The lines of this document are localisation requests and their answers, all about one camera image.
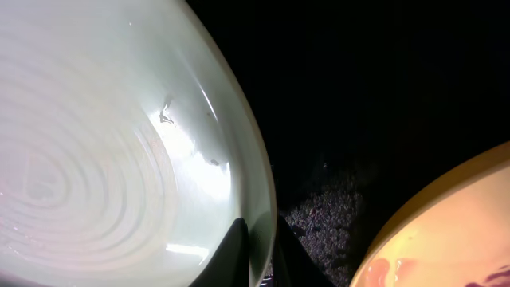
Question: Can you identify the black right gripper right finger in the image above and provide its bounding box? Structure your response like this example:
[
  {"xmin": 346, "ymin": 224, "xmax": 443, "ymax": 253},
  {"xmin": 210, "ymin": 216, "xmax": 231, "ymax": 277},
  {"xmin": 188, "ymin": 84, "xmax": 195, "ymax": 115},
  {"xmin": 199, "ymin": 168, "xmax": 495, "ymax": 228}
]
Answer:
[{"xmin": 273, "ymin": 215, "xmax": 334, "ymax": 287}]

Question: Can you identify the mint green plate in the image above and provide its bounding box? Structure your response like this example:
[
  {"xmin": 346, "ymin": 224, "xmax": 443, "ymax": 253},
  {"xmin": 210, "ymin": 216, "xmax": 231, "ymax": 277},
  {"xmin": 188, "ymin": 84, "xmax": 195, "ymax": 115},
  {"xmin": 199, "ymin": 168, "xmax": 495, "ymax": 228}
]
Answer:
[{"xmin": 1, "ymin": 0, "xmax": 277, "ymax": 286}]

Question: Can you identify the yellow plate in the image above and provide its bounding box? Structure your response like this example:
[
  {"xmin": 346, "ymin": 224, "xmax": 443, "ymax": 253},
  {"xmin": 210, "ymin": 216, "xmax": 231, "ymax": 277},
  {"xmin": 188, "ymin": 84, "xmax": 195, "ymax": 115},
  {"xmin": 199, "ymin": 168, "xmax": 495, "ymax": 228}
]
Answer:
[{"xmin": 351, "ymin": 143, "xmax": 509, "ymax": 287}]

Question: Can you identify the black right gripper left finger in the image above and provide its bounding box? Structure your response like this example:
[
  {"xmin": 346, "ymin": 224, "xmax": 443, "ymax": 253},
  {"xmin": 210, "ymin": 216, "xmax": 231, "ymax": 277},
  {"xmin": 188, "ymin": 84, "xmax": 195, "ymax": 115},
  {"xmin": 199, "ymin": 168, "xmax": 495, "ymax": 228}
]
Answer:
[{"xmin": 190, "ymin": 218, "xmax": 249, "ymax": 287}]

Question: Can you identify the black round tray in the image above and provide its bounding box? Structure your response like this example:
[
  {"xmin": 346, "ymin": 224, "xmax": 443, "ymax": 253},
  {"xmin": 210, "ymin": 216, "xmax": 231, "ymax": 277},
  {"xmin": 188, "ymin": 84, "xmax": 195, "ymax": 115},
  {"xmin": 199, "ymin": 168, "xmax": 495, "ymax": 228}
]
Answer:
[{"xmin": 185, "ymin": 0, "xmax": 510, "ymax": 287}]

